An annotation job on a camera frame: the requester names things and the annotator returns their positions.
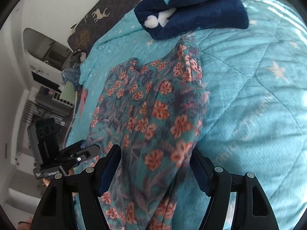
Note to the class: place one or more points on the navy star fleece garment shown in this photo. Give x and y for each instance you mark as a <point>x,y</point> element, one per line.
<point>165,19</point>

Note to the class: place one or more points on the blue denim clothes pile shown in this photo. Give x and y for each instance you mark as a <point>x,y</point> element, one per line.
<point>73,73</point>

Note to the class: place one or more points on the white shelf unit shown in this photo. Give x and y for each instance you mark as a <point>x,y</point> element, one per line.
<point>44,60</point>

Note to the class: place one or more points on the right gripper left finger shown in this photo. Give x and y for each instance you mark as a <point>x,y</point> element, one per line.
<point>56,208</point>

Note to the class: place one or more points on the turquoise star quilt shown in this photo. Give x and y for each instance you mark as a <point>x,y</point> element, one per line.
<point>255,124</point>

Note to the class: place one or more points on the person's hand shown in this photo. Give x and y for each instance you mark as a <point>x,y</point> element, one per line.
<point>45,183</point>

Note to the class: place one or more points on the folded pink cloth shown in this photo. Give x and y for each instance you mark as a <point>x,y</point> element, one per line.
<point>82,102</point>

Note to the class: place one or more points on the dark deer-pattern bed sheet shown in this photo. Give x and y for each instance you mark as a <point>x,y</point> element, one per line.
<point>97,22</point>

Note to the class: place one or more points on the floral teal garment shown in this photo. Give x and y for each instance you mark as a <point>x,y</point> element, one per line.
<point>155,112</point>

